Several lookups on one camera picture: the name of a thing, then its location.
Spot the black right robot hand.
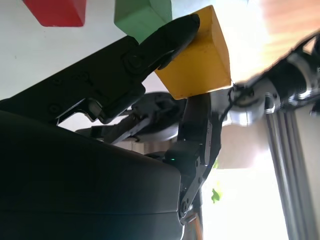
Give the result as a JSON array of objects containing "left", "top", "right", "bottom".
[{"left": 0, "top": 13, "right": 223, "bottom": 240}]

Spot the yellow wooden block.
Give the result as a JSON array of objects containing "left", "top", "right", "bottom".
[{"left": 154, "top": 4, "right": 232, "bottom": 101}]

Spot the red wooden block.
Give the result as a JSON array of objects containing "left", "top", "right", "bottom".
[{"left": 23, "top": 0, "right": 87, "bottom": 28}]

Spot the green wooden block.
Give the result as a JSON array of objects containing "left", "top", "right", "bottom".
[{"left": 113, "top": 0, "right": 173, "bottom": 43}]

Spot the grey aluminium frame post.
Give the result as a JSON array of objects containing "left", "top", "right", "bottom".
[{"left": 264, "top": 108, "right": 312, "bottom": 240}]

